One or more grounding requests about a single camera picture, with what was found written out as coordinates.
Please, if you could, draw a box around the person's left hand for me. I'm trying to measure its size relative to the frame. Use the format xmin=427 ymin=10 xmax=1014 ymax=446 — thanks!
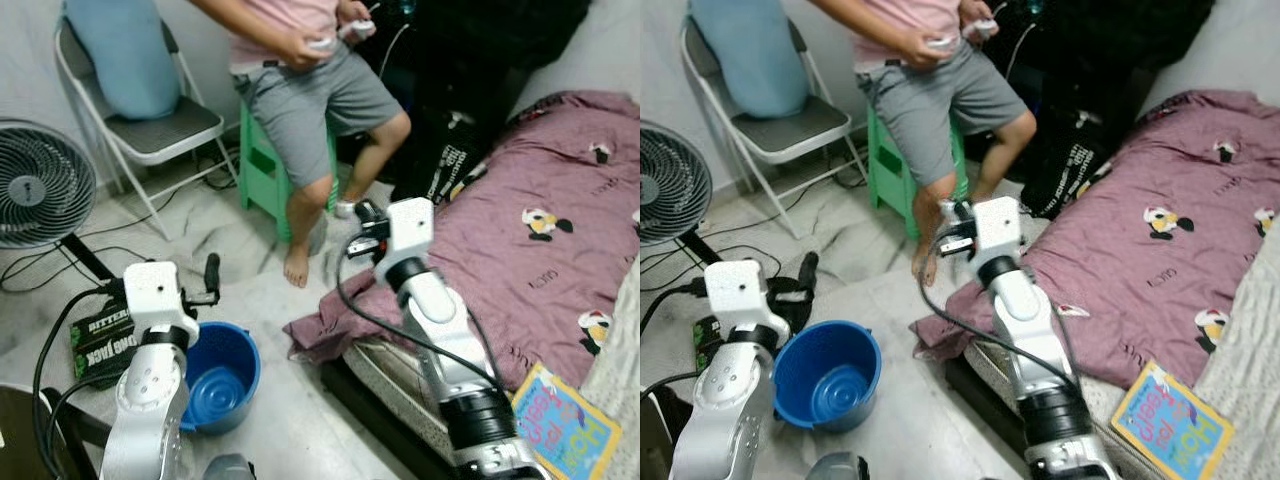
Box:
xmin=955 ymin=0 xmax=1001 ymax=39
xmin=335 ymin=0 xmax=376 ymax=36

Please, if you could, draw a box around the purple cartoon print blanket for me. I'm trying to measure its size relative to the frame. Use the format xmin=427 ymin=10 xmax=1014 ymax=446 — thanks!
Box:
xmin=909 ymin=89 xmax=1280 ymax=393
xmin=282 ymin=89 xmax=641 ymax=393

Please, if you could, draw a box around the colourful children's book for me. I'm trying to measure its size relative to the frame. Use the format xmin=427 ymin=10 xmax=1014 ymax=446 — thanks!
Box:
xmin=1109 ymin=359 xmax=1238 ymax=480
xmin=509 ymin=361 xmax=624 ymax=480

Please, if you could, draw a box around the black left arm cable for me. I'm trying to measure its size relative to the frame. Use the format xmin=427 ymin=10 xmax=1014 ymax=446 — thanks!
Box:
xmin=42 ymin=372 xmax=123 ymax=479
xmin=640 ymin=372 xmax=701 ymax=401

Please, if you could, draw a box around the black floor fan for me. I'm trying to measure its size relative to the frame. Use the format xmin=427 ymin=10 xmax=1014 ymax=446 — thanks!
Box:
xmin=0 ymin=117 xmax=117 ymax=283
xmin=640 ymin=119 xmax=723 ymax=269

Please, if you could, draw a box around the black left wrist camera cable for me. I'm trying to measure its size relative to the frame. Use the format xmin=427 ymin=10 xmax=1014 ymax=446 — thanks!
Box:
xmin=32 ymin=280 xmax=127 ymax=479
xmin=640 ymin=282 xmax=709 ymax=336

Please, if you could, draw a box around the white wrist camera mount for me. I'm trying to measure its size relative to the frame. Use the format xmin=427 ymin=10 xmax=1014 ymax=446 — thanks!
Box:
xmin=122 ymin=261 xmax=202 ymax=347
xmin=384 ymin=197 xmax=437 ymax=277
xmin=967 ymin=196 xmax=1024 ymax=274
xmin=704 ymin=259 xmax=792 ymax=343

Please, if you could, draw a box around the black bag with white print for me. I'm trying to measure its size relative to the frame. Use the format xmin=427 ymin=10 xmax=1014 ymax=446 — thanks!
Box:
xmin=1018 ymin=100 xmax=1128 ymax=223
xmin=388 ymin=103 xmax=503 ymax=208

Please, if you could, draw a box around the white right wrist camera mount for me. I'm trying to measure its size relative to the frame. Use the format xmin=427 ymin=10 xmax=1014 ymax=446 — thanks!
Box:
xmin=384 ymin=197 xmax=437 ymax=277
xmin=967 ymin=196 xmax=1024 ymax=274

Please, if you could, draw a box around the person in pink shirt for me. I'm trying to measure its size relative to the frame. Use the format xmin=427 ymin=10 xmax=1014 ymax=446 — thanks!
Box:
xmin=805 ymin=0 xmax=1039 ymax=288
xmin=188 ymin=0 xmax=414 ymax=290

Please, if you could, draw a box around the grey white folding chair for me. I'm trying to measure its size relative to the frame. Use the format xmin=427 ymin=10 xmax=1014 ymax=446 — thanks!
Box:
xmin=54 ymin=14 xmax=242 ymax=242
xmin=680 ymin=14 xmax=872 ymax=242

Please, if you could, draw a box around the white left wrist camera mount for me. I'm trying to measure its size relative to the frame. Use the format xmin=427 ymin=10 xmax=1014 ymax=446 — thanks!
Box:
xmin=122 ymin=261 xmax=202 ymax=347
xmin=704 ymin=259 xmax=792 ymax=343

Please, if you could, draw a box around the black clothes pile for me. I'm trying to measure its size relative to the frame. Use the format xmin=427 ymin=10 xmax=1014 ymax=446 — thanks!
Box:
xmin=375 ymin=0 xmax=593 ymax=113
xmin=1000 ymin=0 xmax=1218 ymax=113

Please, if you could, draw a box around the white quilted mattress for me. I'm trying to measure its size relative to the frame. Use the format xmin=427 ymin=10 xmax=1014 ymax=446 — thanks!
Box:
xmin=965 ymin=245 xmax=1280 ymax=480
xmin=344 ymin=255 xmax=641 ymax=480

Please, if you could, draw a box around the blue plastic bucket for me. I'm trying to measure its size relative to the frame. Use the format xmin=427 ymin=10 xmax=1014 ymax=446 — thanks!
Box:
xmin=771 ymin=319 xmax=884 ymax=434
xmin=179 ymin=321 xmax=264 ymax=437

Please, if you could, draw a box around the green plastic stool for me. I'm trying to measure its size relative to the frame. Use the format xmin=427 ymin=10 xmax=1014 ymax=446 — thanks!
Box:
xmin=236 ymin=99 xmax=342 ymax=243
xmin=864 ymin=99 xmax=968 ymax=243

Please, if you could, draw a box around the dark bed frame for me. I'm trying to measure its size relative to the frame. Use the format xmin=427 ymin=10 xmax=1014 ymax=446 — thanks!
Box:
xmin=319 ymin=350 xmax=463 ymax=480
xmin=940 ymin=352 xmax=1046 ymax=480

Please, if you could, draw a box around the light blue pillow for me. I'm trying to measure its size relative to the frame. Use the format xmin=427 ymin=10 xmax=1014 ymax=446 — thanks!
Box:
xmin=61 ymin=0 xmax=184 ymax=122
xmin=687 ymin=0 xmax=803 ymax=120

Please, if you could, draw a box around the person's right hand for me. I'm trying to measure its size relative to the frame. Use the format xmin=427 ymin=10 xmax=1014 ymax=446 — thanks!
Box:
xmin=275 ymin=28 xmax=336 ymax=63
xmin=895 ymin=28 xmax=956 ymax=63

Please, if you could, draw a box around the black floor cable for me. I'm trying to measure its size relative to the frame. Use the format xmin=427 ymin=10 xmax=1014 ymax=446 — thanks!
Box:
xmin=0 ymin=150 xmax=242 ymax=294
xmin=640 ymin=150 xmax=873 ymax=286

